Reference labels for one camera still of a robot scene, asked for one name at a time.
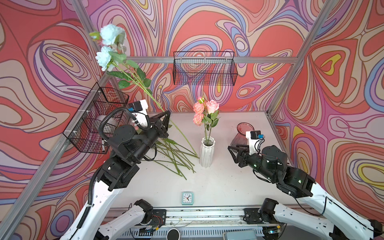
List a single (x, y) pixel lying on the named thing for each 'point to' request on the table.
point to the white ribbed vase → (207, 151)
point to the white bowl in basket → (110, 124)
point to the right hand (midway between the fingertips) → (233, 150)
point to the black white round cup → (173, 234)
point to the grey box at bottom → (242, 234)
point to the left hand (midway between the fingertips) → (171, 112)
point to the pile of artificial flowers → (173, 155)
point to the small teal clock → (187, 198)
